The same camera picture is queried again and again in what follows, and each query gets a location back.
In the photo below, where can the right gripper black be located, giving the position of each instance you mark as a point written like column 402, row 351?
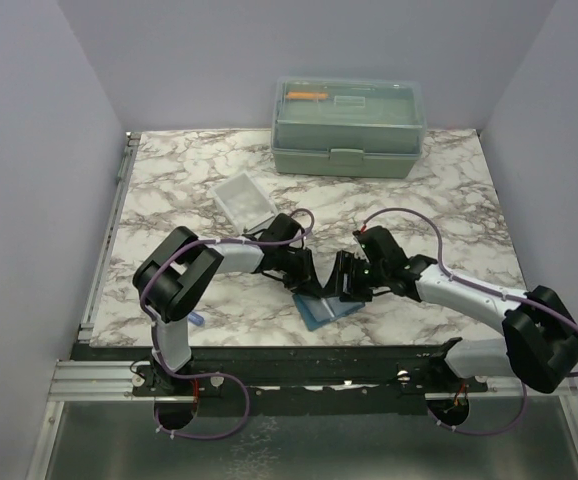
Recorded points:
column 335, row 284

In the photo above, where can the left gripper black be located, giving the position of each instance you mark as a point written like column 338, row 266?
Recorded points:
column 306, row 281

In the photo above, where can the blue leather card holder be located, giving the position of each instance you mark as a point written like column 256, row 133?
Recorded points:
column 317, row 313

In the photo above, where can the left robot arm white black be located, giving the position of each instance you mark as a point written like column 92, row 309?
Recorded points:
column 173, row 279

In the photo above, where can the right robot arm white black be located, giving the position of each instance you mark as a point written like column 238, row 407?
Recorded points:
column 536, row 341

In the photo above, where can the white plastic card tray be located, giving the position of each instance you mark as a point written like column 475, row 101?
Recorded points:
column 244, row 203

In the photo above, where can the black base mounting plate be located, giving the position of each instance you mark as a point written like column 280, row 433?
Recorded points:
column 305, row 381

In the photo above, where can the green plastic toolbox clear lid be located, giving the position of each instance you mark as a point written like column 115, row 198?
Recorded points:
column 366, row 128

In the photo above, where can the orange tool inside toolbox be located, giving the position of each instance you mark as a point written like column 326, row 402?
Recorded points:
column 306, row 96

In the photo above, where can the blue red handled screwdriver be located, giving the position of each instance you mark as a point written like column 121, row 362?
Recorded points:
column 195, row 319

